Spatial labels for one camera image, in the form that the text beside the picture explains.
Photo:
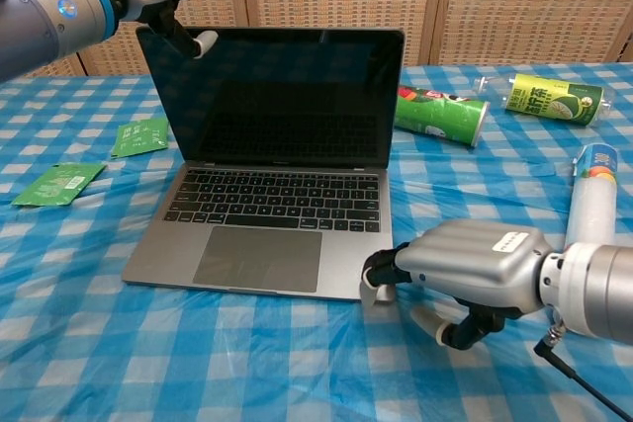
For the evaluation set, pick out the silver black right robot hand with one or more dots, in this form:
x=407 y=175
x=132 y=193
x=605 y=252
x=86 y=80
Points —
x=475 y=264

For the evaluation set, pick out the green sachet with white label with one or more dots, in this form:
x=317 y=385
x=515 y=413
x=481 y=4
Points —
x=59 y=185

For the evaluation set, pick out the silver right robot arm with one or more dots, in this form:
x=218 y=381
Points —
x=593 y=288

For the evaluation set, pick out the green chips can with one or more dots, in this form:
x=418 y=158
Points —
x=440 y=115

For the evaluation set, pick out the blue white tube roll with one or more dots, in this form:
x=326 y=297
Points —
x=591 y=204

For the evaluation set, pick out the silver laptop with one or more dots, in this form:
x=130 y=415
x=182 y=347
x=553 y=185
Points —
x=277 y=110

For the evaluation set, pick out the green tea sachet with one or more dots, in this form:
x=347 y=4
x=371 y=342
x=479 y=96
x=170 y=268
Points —
x=138 y=138

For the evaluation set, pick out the yellow-green snack can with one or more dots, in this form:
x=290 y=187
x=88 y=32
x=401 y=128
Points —
x=554 y=98

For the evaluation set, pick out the blue white checked tablecloth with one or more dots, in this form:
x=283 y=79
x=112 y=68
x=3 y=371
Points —
x=247 y=358

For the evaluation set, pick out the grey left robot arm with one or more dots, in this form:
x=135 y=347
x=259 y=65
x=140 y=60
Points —
x=44 y=17

